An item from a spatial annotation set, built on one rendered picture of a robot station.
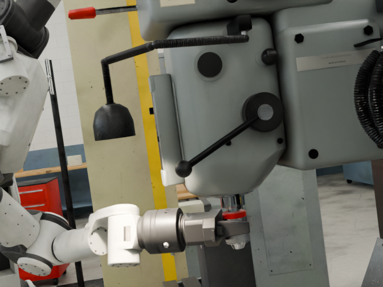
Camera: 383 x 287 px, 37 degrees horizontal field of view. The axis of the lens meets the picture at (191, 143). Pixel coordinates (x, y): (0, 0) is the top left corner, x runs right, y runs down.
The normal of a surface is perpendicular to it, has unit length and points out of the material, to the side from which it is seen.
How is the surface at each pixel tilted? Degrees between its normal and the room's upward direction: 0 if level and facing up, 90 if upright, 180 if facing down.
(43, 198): 90
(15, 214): 94
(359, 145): 90
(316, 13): 90
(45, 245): 63
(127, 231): 68
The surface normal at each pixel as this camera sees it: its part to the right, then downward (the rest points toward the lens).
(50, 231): 0.36, -0.46
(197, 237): -0.19, 0.08
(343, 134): 0.15, 0.03
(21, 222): 0.91, -0.04
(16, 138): 0.84, 0.30
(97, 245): 0.72, -0.25
